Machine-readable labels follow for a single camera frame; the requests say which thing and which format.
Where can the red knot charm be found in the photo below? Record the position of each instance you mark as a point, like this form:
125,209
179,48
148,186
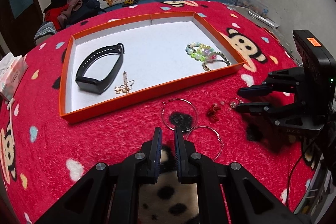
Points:
212,112

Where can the orange tray white interior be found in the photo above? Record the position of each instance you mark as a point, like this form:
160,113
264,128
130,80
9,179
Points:
155,62

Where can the silver hoop earring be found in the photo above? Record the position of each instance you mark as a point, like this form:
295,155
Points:
178,112
207,141

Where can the pile of clothes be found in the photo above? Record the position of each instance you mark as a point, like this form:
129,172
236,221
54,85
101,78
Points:
62,13

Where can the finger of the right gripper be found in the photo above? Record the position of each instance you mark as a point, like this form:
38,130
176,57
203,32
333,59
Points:
255,91
254,107

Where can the black fitness band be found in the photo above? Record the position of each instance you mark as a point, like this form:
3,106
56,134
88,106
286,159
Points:
100,68

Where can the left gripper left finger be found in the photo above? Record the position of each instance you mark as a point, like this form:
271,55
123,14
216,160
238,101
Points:
109,193

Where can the red monkey print blanket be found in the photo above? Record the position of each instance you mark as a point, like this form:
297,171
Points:
51,154

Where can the pink tissue pack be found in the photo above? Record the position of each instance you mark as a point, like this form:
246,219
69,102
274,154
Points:
13,69

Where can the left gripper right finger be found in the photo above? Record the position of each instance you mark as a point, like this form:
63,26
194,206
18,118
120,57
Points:
227,193

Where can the pearl ring earring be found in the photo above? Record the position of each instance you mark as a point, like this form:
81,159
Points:
234,102

